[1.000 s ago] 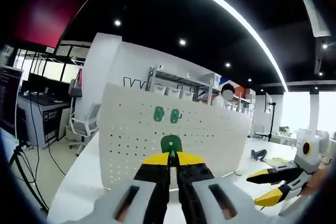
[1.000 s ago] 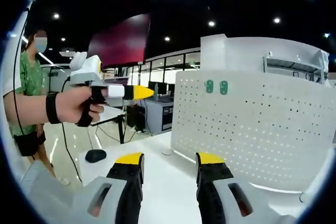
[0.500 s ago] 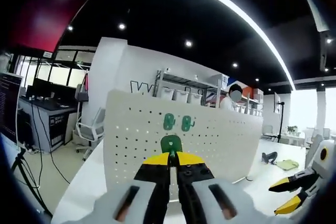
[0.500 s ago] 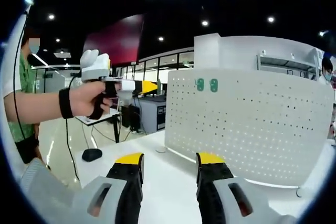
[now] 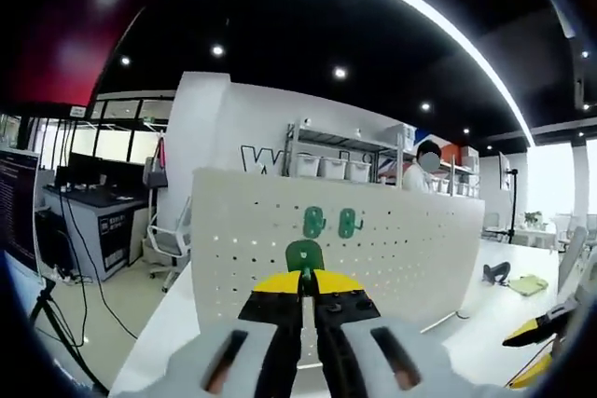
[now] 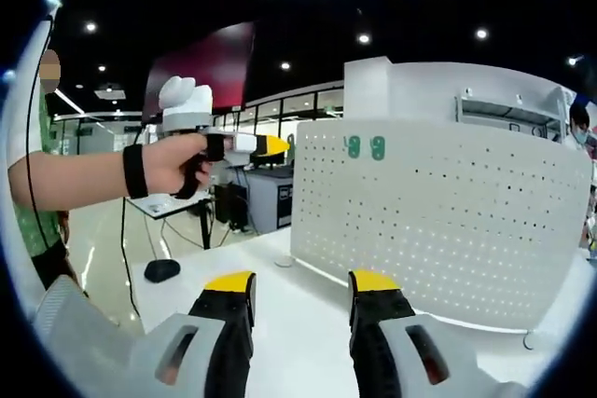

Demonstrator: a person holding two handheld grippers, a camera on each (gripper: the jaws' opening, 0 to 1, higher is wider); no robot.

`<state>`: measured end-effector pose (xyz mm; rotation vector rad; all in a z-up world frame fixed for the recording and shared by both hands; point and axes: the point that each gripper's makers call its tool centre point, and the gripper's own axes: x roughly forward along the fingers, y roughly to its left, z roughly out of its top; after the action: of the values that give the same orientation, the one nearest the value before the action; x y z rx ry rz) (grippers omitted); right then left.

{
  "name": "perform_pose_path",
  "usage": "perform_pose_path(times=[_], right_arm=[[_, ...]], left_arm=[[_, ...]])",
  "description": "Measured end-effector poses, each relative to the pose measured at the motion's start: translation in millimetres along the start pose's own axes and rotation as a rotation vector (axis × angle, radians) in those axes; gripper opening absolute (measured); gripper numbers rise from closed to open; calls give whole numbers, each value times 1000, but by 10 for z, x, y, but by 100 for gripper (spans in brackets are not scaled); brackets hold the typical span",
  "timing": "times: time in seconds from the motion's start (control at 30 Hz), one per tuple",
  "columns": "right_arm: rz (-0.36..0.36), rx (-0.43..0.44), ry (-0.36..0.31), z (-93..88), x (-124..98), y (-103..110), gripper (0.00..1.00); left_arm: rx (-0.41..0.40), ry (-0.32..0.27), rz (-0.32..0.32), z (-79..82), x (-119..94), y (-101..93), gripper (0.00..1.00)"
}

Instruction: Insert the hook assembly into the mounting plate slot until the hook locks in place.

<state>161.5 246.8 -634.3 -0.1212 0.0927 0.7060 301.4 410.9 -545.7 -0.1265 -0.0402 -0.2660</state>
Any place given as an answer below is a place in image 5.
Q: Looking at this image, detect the black tripod stand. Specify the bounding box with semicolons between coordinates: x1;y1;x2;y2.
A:
27;276;108;394

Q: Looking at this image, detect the black stand with screen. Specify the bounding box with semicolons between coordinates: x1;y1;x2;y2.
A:
496;150;521;245

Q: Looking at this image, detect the dark topped lab desk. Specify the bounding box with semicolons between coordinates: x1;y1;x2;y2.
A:
41;183;150;282

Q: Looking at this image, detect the dark grey tool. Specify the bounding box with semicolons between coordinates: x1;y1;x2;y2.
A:
482;263;513;285

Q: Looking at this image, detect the white storage bin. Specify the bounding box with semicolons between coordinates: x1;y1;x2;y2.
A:
294;155;322;178
320;158;349;180
347;159;374;184

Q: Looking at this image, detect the yellow-green cloth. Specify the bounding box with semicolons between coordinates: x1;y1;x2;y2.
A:
507;274;549;297

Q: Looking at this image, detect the green hook assembly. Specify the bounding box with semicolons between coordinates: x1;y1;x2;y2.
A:
302;206;326;239
285;239;325;296
338;206;365;240

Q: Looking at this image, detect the white perforated mounting plate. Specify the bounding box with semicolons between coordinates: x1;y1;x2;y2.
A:
191;167;486;369

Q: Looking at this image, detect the grey hanging bag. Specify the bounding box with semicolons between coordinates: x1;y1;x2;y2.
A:
142;134;169;189

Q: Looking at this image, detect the black desktop monitor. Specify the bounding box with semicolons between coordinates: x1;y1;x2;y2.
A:
55;151;146;189

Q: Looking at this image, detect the group of round ceiling spotlights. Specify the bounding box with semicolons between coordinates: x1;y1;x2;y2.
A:
118;43;591;138

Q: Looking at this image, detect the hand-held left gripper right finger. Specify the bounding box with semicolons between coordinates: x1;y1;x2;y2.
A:
311;268;507;398

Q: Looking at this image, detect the metal shelf rack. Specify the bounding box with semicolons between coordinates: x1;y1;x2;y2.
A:
285;121;481;197

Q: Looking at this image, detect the black floor cable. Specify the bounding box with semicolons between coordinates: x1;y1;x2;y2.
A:
55;192;141;348

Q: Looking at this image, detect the large dark red screen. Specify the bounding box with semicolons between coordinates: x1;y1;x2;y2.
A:
0;0;174;108

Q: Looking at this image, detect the white box on shelf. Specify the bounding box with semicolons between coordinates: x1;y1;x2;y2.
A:
382;123;416;147

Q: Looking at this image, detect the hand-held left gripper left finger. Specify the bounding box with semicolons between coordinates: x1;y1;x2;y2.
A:
109;269;309;398

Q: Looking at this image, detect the white office chair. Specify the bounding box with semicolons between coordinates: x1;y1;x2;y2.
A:
142;197;193;295

